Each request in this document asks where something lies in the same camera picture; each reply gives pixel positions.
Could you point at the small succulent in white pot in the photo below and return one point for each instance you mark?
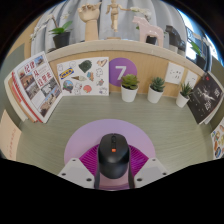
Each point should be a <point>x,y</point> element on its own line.
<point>181,100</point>
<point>154,96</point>
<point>129,94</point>

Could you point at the purple round number sign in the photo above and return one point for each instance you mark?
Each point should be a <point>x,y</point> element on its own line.
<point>121,71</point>

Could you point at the colourful sticker card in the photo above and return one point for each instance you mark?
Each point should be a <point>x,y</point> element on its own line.
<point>218,143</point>

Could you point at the purple round mouse pad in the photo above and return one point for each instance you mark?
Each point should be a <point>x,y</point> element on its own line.
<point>86,135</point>

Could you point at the red and white magazine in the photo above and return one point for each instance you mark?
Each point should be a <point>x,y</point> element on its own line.
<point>38,86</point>

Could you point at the black computer mouse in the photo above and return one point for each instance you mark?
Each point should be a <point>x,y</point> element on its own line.
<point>113,156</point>

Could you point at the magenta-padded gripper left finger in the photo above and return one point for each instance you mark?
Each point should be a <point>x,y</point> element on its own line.
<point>75,171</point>

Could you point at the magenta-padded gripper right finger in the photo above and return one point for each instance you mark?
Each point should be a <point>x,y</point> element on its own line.
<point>151,171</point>

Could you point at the white sticker sheet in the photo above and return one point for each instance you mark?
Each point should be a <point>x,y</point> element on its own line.
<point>83,76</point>

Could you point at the beige paper card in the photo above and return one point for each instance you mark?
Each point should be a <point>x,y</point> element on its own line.
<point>9,136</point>

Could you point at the pink horse figurine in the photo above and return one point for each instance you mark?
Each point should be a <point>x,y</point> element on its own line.
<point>150,31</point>

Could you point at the large white orchid, black pot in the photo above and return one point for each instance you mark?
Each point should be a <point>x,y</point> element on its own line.
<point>201,61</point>

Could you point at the black book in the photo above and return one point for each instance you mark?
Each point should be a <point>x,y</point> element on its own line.
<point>205,98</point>

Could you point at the dark horse figurine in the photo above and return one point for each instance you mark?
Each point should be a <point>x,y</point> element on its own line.
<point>175,36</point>

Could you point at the dark-framed window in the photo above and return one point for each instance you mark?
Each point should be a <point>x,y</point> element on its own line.
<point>195,33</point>

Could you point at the grey curtain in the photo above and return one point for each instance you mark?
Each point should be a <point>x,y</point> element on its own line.
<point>166,15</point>

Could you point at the white wall socket plate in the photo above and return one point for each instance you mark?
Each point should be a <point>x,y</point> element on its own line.
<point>191,79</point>
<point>174,73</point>

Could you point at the wooden artist mannequin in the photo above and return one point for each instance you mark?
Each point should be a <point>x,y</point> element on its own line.
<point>115,15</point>

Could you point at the small white orchid, black pot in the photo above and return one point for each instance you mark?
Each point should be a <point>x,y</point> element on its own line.
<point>61,39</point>

